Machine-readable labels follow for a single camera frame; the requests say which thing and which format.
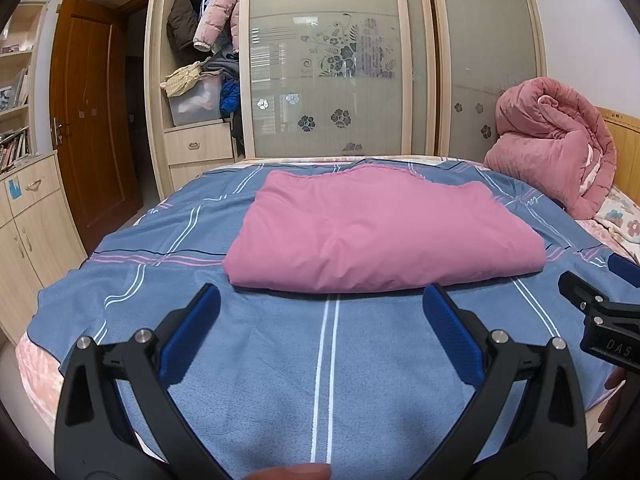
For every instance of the person's right hand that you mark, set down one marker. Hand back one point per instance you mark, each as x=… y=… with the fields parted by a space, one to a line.
x=616 y=400

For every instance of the wooden headboard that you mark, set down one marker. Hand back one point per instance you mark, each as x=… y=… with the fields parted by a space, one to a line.
x=627 y=150

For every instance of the pink and white hooded jacket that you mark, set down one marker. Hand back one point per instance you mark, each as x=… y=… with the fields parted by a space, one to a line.
x=375 y=230

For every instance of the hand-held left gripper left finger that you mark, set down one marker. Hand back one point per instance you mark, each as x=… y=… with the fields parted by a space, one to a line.
x=192 y=332

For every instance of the beige bookshelf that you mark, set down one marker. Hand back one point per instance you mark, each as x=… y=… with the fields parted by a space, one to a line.
x=17 y=60

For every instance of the person's left hand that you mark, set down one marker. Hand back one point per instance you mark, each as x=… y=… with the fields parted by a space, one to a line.
x=295 y=472

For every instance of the beige wardrobe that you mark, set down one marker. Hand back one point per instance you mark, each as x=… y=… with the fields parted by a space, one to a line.
x=155 y=85

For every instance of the yellow crumpled cloth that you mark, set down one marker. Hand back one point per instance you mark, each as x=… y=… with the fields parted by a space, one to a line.
x=182 y=80

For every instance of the blue garment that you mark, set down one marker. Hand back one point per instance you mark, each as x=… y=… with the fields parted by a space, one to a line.
x=230 y=97

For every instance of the row of books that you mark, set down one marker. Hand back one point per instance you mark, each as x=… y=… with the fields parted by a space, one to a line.
x=12 y=152

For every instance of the brown jacket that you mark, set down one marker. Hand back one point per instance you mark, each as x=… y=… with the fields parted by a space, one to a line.
x=182 y=20

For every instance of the beige cabinet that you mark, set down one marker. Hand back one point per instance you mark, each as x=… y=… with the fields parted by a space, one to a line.
x=42 y=240

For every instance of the brown wooden door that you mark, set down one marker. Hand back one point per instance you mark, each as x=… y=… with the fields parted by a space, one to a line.
x=90 y=135

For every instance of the blue sticker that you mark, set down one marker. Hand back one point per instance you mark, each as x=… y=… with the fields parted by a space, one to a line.
x=15 y=188

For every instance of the grey garment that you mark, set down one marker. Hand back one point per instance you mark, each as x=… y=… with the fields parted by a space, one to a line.
x=222 y=67

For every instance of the frosted floral sliding door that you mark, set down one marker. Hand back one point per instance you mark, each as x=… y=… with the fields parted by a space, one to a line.
x=325 y=100

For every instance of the blue striped blanket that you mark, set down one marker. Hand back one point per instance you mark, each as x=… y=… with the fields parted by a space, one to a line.
x=375 y=385

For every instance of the translucent storage box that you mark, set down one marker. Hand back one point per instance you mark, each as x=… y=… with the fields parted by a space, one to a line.
x=195 y=107

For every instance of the beige wardrobe drawer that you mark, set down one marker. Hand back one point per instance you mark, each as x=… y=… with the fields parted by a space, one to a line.
x=200 y=145
x=200 y=176

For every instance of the rolled pink quilt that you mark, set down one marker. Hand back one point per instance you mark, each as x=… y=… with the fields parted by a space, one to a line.
x=545 y=145

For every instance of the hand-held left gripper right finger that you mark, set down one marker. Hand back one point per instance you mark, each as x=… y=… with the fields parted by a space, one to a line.
x=452 y=332

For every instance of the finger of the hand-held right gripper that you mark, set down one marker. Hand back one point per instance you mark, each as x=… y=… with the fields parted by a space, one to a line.
x=580 y=292
x=627 y=271

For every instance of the pink puffer jacket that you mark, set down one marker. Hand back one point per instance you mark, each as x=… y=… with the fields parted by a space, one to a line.
x=217 y=10

